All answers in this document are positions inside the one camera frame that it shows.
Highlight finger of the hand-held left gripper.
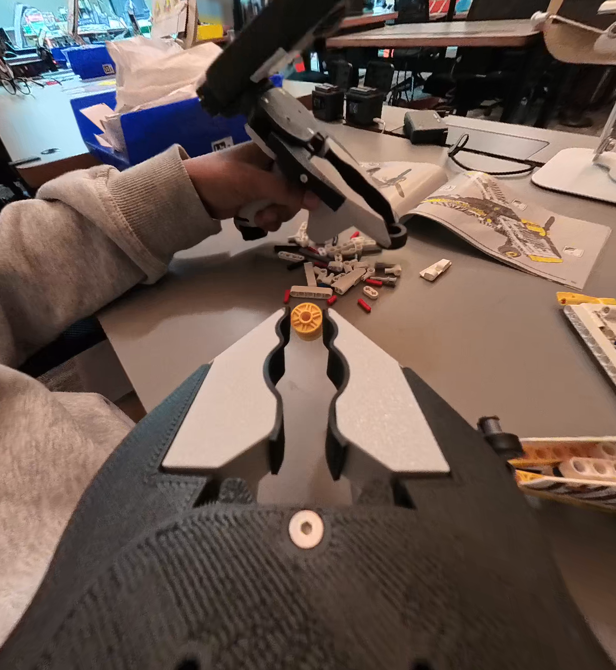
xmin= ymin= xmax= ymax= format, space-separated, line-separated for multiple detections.
xmin=318 ymin=139 xmax=398 ymax=227
xmin=307 ymin=161 xmax=394 ymax=249

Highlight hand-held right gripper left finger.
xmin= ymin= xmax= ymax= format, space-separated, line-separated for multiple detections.
xmin=160 ymin=308 xmax=291 ymax=475

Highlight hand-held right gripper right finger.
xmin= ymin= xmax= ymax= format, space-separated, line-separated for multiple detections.
xmin=324 ymin=309 xmax=452 ymax=481

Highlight white curved lego panel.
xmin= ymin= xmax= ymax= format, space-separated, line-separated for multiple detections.
xmin=331 ymin=268 xmax=367 ymax=295

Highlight yellow lego wheel hub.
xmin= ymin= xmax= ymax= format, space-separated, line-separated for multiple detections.
xmin=290 ymin=302 xmax=323 ymax=341

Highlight lego airplane model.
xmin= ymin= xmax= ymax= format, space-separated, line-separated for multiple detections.
xmin=477 ymin=290 xmax=616 ymax=519

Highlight scattered small lego pieces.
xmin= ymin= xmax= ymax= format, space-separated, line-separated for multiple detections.
xmin=274 ymin=222 xmax=403 ymax=314

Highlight lego instruction booklet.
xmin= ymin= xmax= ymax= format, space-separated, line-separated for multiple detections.
xmin=358 ymin=159 xmax=612 ymax=290

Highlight black battery charger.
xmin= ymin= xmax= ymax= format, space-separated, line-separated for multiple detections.
xmin=312 ymin=84 xmax=347 ymax=124
xmin=346 ymin=86 xmax=385 ymax=126

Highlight power adapter brick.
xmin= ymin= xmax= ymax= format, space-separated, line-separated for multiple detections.
xmin=403 ymin=110 xmax=449 ymax=146

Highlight wooden top desk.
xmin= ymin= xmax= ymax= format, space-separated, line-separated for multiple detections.
xmin=342 ymin=10 xmax=400 ymax=28
xmin=326 ymin=18 xmax=545 ymax=121

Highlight black chair seat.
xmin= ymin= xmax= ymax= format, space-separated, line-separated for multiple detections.
xmin=20 ymin=317 xmax=107 ymax=378

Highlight blue plastic bin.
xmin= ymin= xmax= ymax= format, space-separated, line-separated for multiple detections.
xmin=52 ymin=44 xmax=115 ymax=80

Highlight white display stand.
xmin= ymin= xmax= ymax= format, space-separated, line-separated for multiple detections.
xmin=530 ymin=0 xmax=616 ymax=210

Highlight black power cable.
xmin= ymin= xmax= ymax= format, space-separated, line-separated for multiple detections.
xmin=448 ymin=133 xmax=545 ymax=176

